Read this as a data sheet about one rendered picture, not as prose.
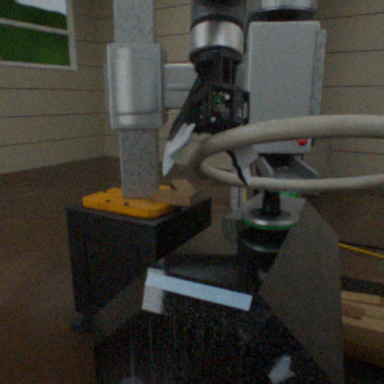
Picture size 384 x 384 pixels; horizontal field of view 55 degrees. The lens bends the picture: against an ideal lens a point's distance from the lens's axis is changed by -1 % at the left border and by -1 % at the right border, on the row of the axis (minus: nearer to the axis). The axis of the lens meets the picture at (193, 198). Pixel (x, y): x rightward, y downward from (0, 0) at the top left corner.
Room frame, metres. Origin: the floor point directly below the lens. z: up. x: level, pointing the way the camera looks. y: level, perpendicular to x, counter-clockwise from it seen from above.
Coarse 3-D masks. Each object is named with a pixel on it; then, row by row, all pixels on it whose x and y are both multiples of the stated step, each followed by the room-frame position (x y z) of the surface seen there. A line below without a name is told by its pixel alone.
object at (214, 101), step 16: (224, 48) 0.60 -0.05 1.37; (208, 64) 0.63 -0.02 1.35; (224, 64) 0.61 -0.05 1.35; (208, 80) 0.63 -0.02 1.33; (224, 80) 0.60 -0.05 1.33; (208, 96) 0.56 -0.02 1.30; (224, 96) 0.58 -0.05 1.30; (240, 96) 0.59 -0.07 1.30; (192, 112) 0.61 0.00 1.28; (208, 112) 0.55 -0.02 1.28; (224, 112) 0.58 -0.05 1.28; (240, 112) 0.58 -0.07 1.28; (208, 128) 0.61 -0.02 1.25; (224, 128) 0.61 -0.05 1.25
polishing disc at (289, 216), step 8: (248, 208) 1.42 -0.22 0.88; (256, 208) 1.42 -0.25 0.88; (280, 208) 1.42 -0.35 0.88; (248, 216) 1.32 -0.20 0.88; (256, 216) 1.32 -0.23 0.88; (264, 216) 1.32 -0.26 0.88; (280, 216) 1.32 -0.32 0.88; (288, 216) 1.32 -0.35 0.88; (296, 216) 1.32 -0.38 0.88; (264, 224) 1.26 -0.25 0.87; (272, 224) 1.25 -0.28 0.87; (280, 224) 1.25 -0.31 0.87; (288, 224) 1.26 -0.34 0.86
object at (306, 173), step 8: (256, 160) 1.39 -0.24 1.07; (264, 160) 1.14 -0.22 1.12; (288, 160) 1.32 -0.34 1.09; (296, 160) 1.16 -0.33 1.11; (264, 168) 1.05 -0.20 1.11; (272, 168) 1.25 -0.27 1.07; (280, 168) 1.25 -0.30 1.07; (296, 168) 1.15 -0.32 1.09; (304, 168) 1.03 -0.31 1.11; (264, 176) 1.04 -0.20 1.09; (272, 176) 0.91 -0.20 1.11; (280, 176) 1.10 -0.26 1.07; (288, 176) 1.10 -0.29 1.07; (296, 176) 1.10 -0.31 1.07; (304, 176) 1.02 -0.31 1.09; (312, 176) 0.92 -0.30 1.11; (272, 192) 0.91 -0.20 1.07; (280, 192) 0.90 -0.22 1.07; (288, 192) 0.90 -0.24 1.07; (296, 192) 0.90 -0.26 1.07; (304, 192) 0.90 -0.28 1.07; (312, 192) 0.90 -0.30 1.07
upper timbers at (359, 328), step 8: (352, 304) 1.81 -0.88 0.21; (360, 304) 1.81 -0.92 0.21; (368, 312) 1.73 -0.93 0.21; (376, 312) 1.73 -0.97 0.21; (344, 320) 1.66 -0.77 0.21; (352, 320) 1.66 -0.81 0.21; (368, 320) 1.66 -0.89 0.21; (376, 320) 1.66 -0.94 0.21; (344, 328) 1.63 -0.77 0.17; (352, 328) 1.62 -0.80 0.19; (360, 328) 1.60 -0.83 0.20; (368, 328) 1.59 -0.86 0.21; (376, 328) 1.59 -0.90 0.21; (344, 336) 1.63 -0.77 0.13; (352, 336) 1.62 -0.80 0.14; (360, 336) 1.60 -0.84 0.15; (368, 336) 1.58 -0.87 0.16; (376, 336) 1.57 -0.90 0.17; (368, 344) 1.58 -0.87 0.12; (376, 344) 1.57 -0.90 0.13
